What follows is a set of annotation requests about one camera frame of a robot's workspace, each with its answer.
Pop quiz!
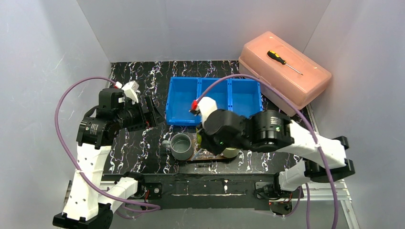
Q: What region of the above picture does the oval wooden tray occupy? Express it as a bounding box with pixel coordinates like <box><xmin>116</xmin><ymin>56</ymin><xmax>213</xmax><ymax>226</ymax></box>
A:
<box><xmin>186</xmin><ymin>151</ymin><xmax>231</xmax><ymax>162</ymax></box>

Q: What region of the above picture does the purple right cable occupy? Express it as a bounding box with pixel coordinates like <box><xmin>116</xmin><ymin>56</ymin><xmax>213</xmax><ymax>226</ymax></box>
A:
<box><xmin>196</xmin><ymin>73</ymin><xmax>340</xmax><ymax>229</ymax></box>

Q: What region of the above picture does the yellow black screwdriver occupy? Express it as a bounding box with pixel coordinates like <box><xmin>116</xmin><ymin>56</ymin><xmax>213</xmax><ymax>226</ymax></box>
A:
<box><xmin>267</xmin><ymin>51</ymin><xmax>303</xmax><ymax>75</ymax></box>

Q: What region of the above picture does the light green ceramic mug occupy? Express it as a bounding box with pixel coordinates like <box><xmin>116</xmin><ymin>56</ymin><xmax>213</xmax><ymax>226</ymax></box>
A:
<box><xmin>220</xmin><ymin>148</ymin><xmax>240</xmax><ymax>158</ymax></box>

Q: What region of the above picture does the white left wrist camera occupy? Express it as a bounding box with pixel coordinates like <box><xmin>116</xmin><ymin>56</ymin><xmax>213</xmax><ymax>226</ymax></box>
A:
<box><xmin>121</xmin><ymin>81</ymin><xmax>139</xmax><ymax>104</ymax></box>

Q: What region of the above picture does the yellow-green toothpaste tube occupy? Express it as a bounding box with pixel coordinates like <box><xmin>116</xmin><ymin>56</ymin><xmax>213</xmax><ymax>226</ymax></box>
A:
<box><xmin>196</xmin><ymin>128</ymin><xmax>203</xmax><ymax>145</ymax></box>

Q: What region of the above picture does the grey-blue ceramic mug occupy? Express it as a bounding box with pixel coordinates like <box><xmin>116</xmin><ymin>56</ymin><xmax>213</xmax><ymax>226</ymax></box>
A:
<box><xmin>162</xmin><ymin>133</ymin><xmax>193</xmax><ymax>161</ymax></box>

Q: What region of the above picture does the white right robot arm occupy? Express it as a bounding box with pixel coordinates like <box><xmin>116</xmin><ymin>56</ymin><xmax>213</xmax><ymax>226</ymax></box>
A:
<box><xmin>199</xmin><ymin>109</ymin><xmax>355</xmax><ymax>193</ymax></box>

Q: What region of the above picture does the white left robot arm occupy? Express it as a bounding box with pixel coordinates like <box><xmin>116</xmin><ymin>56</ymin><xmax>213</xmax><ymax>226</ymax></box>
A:
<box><xmin>53</xmin><ymin>88</ymin><xmax>164</xmax><ymax>229</ymax></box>

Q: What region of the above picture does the blue three-compartment bin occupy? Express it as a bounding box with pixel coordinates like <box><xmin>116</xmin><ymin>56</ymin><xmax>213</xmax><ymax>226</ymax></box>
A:
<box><xmin>166</xmin><ymin>77</ymin><xmax>263</xmax><ymax>126</ymax></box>

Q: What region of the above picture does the white toothbrush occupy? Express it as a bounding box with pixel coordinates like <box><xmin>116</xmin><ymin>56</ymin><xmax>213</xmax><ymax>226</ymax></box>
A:
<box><xmin>191</xmin><ymin>151</ymin><xmax>201</xmax><ymax>160</ymax></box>

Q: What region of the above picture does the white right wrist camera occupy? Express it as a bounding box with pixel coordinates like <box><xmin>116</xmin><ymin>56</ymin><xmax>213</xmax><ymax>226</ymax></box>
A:
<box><xmin>189</xmin><ymin>97</ymin><xmax>218</xmax><ymax>129</ymax></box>

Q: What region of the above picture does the pink plastic toolbox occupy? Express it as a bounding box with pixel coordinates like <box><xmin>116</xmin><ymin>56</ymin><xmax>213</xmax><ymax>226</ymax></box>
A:
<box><xmin>238</xmin><ymin>31</ymin><xmax>332</xmax><ymax>116</ymax></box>

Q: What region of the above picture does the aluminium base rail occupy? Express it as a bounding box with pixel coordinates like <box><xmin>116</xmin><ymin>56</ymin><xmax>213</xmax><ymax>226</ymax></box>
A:
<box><xmin>133</xmin><ymin>179</ymin><xmax>333</xmax><ymax>201</ymax></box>

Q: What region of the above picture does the clear plastic toothbrush holder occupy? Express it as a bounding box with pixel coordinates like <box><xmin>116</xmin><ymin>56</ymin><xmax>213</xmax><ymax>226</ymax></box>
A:
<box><xmin>192</xmin><ymin>148</ymin><xmax>223</xmax><ymax>160</ymax></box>

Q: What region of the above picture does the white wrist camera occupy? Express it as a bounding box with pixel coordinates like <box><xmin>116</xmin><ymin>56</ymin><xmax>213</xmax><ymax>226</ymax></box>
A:
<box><xmin>121</xmin><ymin>81</ymin><xmax>139</xmax><ymax>104</ymax></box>
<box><xmin>189</xmin><ymin>97</ymin><xmax>218</xmax><ymax>129</ymax></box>

